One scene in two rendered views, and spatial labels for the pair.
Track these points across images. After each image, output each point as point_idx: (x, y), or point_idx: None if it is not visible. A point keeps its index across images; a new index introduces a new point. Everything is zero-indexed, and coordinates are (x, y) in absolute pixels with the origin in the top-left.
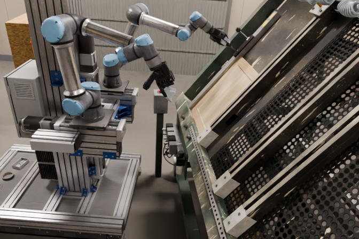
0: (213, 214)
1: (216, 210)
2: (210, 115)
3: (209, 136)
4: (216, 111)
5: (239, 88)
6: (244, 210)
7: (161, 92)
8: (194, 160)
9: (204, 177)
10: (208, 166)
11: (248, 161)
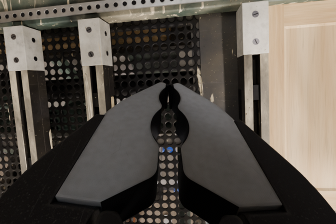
0: (54, 4)
1: (53, 14)
2: (327, 53)
3: (240, 38)
4: (318, 76)
5: (314, 155)
6: (19, 70)
7: (2, 198)
8: None
9: None
10: (164, 13)
11: (87, 109)
